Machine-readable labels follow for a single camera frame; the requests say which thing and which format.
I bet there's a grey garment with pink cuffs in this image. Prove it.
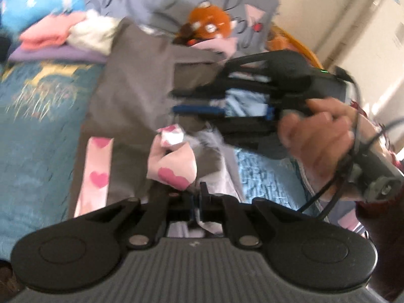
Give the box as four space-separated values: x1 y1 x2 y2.
68 18 245 217

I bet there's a person right hand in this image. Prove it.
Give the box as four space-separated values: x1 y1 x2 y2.
277 96 362 201

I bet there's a light blue garment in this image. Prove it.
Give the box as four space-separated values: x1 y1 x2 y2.
209 72 271 117

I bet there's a pink cloth under plush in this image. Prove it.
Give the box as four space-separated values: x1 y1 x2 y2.
192 37 238 58

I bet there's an orange plastic bag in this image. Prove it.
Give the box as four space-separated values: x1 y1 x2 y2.
266 25 304 52

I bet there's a yellow flat board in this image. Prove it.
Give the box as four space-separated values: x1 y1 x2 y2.
282 29 323 68

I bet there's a red panda plush toy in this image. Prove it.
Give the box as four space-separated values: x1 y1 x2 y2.
173 1 237 46

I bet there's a blue floral quilted blanket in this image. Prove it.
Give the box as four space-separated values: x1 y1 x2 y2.
1 62 103 261

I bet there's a folded white garment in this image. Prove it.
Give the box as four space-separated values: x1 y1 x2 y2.
66 10 120 56

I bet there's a folded purple garment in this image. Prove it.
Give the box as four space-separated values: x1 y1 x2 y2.
8 44 108 64

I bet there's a folded coral pink garment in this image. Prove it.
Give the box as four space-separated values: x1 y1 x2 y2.
19 12 86 51

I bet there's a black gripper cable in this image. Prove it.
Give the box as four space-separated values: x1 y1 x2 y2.
296 66 404 222

